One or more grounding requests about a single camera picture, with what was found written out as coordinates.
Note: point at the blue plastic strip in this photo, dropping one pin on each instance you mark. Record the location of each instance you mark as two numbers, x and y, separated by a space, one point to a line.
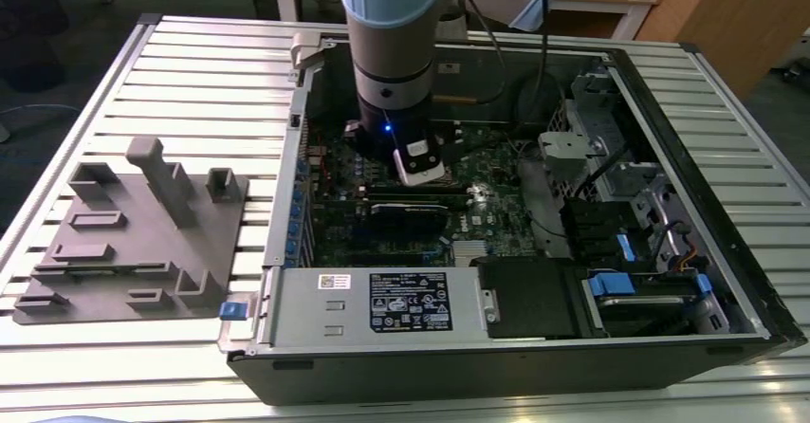
624 247

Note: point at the silver metal bracket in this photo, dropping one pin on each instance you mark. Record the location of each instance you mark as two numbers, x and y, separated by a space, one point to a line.
566 145

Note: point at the wooden cabinet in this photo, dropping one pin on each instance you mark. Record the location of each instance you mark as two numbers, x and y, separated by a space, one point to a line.
727 15

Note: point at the metal drive cage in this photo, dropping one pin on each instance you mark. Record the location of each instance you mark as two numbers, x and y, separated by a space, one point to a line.
588 110

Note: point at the black RAM slot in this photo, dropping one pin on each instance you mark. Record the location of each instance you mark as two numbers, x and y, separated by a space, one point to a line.
383 186
385 196
385 202
385 190

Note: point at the silver chipset heatsink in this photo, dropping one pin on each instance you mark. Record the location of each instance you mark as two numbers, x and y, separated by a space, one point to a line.
473 249

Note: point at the grey office chair base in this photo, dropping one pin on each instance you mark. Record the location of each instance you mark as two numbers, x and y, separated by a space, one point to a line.
798 62

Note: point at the blue case latch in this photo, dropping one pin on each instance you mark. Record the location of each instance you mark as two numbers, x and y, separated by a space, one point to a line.
232 312

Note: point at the black hard disk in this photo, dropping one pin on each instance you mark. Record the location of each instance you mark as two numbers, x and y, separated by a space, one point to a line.
639 316

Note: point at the black graphics card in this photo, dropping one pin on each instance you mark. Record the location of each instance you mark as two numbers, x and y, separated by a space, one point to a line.
408 224

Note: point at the grey parts rack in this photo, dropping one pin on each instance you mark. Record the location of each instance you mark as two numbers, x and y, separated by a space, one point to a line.
157 252

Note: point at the black PC case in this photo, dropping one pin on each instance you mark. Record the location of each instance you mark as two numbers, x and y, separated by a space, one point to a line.
443 385

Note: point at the green motherboard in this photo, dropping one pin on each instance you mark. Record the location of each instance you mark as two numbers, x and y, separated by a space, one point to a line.
499 226

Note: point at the blue plastic tab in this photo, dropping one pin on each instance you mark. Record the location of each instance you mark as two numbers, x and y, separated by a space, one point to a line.
702 285

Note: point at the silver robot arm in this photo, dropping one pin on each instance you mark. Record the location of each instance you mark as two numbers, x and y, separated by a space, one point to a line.
392 48

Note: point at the silver power supply unit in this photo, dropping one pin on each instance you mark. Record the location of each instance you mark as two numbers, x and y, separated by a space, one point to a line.
297 309

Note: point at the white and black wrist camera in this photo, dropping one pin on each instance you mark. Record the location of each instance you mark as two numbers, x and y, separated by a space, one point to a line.
420 160

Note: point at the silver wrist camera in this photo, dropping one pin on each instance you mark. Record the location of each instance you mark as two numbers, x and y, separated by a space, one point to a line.
351 131

